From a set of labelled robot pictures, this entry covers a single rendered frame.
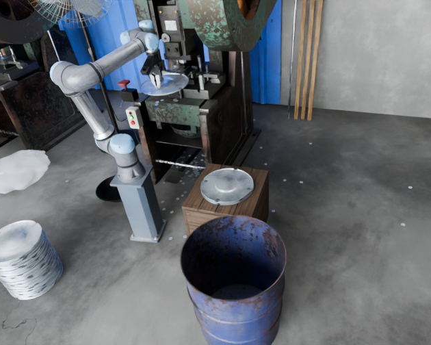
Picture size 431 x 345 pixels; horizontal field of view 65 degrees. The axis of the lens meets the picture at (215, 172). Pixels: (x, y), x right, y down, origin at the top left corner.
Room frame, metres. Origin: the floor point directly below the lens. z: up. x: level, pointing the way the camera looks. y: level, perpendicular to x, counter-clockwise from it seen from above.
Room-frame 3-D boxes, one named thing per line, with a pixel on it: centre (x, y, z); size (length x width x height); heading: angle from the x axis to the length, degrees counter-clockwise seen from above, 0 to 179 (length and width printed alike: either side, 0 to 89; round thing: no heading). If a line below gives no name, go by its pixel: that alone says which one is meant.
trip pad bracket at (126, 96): (2.11, 0.50, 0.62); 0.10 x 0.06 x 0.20; 63
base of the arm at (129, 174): (1.53, 0.46, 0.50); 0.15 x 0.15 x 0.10
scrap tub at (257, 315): (0.87, -0.03, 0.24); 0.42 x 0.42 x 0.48
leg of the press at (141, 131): (2.42, 0.29, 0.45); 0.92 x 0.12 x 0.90; 153
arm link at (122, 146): (1.53, 0.47, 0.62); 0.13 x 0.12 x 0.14; 42
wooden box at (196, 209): (1.43, -0.05, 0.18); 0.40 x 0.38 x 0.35; 156
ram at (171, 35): (2.14, 0.13, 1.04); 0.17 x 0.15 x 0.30; 153
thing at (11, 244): (1.26, 1.09, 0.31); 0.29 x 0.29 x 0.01
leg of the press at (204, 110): (2.18, -0.19, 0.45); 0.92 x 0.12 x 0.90; 153
